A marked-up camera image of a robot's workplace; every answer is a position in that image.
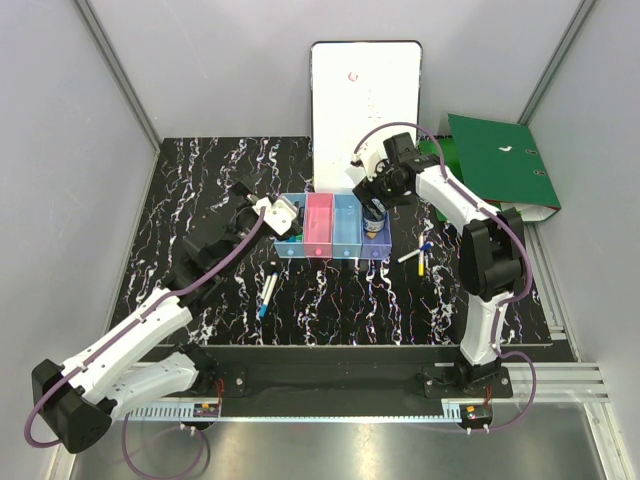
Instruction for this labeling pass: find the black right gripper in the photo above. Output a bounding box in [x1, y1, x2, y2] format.
[352, 160, 407, 222]

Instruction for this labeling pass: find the blue ink bottle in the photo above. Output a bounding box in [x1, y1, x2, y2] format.
[363, 205, 387, 235]

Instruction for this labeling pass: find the blue capped white marker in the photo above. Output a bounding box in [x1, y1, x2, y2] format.
[396, 243, 432, 264]

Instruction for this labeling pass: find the black capped white marker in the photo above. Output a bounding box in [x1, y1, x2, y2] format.
[263, 261, 277, 291]

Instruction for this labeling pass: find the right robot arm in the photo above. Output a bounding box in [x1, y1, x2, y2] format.
[353, 133, 532, 397]

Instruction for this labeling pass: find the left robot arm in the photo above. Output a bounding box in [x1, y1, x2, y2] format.
[24, 174, 272, 454]

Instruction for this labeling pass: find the light blue bin right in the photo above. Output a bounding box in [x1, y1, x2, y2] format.
[332, 194, 363, 259]

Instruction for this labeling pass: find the light blue bin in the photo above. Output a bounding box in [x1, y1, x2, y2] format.
[273, 193, 306, 259]
[332, 194, 363, 259]

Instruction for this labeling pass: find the purple plastic bin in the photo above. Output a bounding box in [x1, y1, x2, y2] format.
[360, 213, 392, 260]

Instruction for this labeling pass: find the light blue bin left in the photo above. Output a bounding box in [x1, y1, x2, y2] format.
[273, 193, 306, 259]

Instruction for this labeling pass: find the pink plastic bin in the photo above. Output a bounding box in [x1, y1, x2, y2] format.
[303, 193, 334, 258]

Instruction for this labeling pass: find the yellow capped white marker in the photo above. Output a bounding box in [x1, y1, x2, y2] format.
[418, 234, 425, 277]

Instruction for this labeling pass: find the white dry-erase board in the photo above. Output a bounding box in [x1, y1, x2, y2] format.
[310, 40, 423, 193]

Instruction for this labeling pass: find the cyan capped white marker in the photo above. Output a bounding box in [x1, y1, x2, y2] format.
[258, 272, 279, 319]

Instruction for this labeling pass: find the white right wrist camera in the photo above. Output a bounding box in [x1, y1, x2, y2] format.
[346, 146, 387, 184]

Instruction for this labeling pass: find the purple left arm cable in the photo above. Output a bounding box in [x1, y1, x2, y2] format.
[23, 208, 269, 479]

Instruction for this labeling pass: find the dark green ring binder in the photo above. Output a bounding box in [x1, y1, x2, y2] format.
[448, 114, 561, 223]

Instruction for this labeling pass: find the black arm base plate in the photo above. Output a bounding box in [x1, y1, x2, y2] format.
[158, 345, 514, 419]

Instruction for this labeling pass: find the grey slotted cable duct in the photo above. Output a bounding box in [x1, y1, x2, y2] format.
[129, 401, 221, 423]

